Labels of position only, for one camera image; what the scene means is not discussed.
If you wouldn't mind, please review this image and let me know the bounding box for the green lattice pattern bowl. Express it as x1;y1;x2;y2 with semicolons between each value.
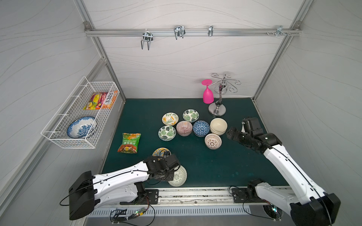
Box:
168;166;187;187

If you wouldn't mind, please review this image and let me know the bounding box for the cream plain bowl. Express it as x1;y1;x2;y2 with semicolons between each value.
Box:
210;128;226;136
210;118;228;132

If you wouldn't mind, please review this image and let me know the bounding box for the maroon lattice pattern bowl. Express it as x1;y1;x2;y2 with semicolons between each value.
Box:
205;133;222;150

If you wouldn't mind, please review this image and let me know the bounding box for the blue triangle pattern bowl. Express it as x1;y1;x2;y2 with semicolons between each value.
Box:
193;120;210;137

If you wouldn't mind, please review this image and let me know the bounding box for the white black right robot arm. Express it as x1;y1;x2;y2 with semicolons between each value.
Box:
227;127;341;226

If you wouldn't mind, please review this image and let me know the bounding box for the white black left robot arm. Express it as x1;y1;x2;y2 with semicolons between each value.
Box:
68;154;181;220

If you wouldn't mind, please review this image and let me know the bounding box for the yellow blue floral bowl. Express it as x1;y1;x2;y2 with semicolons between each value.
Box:
152;147;171;157

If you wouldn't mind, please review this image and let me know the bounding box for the green monstera leaf bowl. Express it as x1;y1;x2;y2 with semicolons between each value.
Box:
158;125;176;141

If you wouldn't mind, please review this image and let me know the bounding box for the green orange snack packet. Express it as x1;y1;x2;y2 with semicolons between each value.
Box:
118;133;141;153

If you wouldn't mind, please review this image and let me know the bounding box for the white vented strip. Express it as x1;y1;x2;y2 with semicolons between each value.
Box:
88;205;251;218

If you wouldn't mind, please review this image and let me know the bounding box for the silver glass holder stand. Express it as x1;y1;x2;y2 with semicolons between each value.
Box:
208;73;241;117

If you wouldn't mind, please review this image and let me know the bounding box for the yellow flower leaf bowl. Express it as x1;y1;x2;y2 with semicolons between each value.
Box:
162;112;179;126

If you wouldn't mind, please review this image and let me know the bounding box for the pink wine glass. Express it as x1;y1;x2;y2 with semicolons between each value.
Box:
201;79;214;104

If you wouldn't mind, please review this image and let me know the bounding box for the blue white bowl in basket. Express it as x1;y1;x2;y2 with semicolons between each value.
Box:
67;116;98;139

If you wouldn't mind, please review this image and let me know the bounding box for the colourful snack packet in basket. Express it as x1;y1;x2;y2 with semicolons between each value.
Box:
83;90;118;110

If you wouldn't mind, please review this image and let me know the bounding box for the metal hook right end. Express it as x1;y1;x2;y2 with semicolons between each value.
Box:
266;26;291;37

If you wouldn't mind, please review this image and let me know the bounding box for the small metal hook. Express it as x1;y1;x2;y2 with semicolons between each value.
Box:
208;25;214;37

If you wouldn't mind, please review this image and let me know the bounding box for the metal double hook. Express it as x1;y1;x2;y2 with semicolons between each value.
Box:
140;32;153;50
173;25;186;40

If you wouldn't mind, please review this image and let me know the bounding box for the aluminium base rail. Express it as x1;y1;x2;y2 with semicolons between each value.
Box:
81;185;312;207

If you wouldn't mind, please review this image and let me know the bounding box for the black cable left base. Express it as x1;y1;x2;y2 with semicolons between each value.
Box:
108;196;156;226

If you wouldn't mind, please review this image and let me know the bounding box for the black cable base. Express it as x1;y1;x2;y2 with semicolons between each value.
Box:
228;186;282;221
108;196;156;226

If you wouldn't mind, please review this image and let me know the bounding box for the black cable right base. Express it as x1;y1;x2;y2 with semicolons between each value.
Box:
228;186;282;221

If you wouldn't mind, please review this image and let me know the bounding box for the white wire basket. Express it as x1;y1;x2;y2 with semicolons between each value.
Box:
41;77;119;149

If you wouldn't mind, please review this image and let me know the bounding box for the aluminium top rail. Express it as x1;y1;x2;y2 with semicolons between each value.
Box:
85;28;302;38

